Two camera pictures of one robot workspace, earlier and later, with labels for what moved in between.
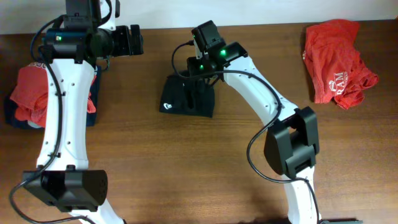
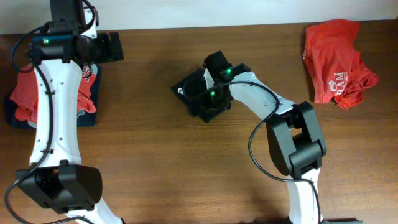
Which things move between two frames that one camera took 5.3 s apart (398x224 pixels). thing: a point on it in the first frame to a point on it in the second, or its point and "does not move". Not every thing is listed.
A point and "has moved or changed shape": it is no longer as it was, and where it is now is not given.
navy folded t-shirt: (93, 118) does not move
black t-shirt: (182, 94) has moved or changed shape
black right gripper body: (199, 68) to (213, 99)
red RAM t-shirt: (334, 63) does not move
